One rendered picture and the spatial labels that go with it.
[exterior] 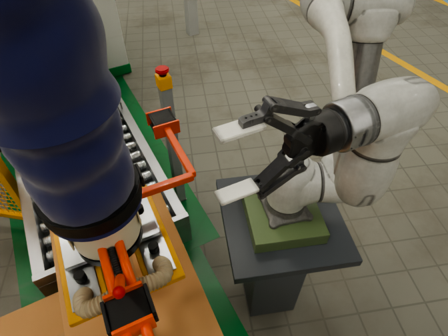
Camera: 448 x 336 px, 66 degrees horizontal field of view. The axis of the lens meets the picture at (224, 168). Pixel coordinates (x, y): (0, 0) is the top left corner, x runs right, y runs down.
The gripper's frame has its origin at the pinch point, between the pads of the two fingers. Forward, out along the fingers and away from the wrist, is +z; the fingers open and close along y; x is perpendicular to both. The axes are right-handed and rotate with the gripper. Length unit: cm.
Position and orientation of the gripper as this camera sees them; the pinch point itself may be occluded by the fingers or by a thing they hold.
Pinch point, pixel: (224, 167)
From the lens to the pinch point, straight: 52.2
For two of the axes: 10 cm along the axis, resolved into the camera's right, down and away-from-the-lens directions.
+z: -9.0, 3.2, -3.0
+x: -4.4, -6.5, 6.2
